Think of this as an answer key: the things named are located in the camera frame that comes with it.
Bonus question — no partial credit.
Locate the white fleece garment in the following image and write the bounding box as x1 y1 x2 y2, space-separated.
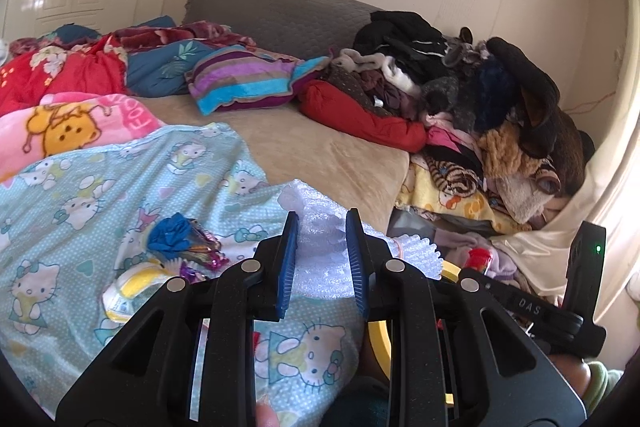
330 48 421 95

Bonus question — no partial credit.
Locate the purple garment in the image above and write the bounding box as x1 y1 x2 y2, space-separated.
362 72 426 120

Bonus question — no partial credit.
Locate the dark blue fluffy garment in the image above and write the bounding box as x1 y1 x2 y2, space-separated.
472 57 518 132

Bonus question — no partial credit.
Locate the striped purple and blue pillow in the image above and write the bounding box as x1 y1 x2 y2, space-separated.
185 46 331 116

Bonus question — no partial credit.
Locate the grey quilted headboard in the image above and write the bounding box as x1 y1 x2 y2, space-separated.
181 0 386 60

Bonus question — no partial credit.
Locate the person's right forearm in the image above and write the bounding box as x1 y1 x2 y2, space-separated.
547 354 623 414

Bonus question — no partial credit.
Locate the red floral quilt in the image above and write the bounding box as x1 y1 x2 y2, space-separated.
0 34 131 118

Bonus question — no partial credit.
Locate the brown plush toy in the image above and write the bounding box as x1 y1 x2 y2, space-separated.
475 36 596 228

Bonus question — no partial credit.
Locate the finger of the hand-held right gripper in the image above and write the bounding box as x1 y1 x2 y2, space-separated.
457 268 551 324

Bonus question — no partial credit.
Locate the white pleated paper liner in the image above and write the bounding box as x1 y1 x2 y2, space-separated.
367 234 443 280

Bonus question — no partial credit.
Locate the light blue cat-print blanket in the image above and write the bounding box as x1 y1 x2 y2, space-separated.
0 123 391 427

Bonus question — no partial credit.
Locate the blue wrapper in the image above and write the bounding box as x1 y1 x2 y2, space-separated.
147 214 198 255

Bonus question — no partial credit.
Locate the pink garment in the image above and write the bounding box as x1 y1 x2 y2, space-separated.
422 114 493 155

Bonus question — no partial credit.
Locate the purple shiny candy wrapper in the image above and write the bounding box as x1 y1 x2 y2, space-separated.
177 262 211 283

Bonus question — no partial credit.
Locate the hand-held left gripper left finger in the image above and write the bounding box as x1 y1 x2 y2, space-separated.
55 209 301 427

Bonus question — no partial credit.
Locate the red cloth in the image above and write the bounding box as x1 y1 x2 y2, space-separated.
298 79 428 152

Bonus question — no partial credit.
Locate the white foam net sleeve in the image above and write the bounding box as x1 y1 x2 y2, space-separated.
277 179 396 298

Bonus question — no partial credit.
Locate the pink bear-print blanket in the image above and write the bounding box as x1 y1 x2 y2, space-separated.
0 93 166 182

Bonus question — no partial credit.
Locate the brown dotted garment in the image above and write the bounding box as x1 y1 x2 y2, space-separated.
322 66 386 110

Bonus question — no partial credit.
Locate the black garment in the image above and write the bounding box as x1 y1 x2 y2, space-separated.
352 11 451 82

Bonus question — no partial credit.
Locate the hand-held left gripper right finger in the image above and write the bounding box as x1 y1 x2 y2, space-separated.
346 208 587 427

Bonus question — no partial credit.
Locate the blue leaf-print quilt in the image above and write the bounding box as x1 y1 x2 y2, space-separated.
47 17 221 98

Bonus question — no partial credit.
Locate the grey fluffy garment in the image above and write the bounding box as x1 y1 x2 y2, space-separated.
420 34 481 128

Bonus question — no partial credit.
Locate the maroon floral blanket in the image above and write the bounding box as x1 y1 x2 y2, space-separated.
112 21 256 52

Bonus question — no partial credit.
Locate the tiger-print cloth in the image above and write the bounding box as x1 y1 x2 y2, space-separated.
427 156 483 198

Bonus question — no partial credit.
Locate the beige bed sheet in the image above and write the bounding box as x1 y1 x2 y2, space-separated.
135 94 411 233

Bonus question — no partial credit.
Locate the lavender sweater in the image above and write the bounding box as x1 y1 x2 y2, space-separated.
434 229 518 280

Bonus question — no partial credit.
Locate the yellow cartoon-print blanket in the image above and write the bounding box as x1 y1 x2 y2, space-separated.
397 154 533 235

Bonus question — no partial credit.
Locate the cream satin sheet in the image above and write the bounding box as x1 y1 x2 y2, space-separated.
492 117 640 303

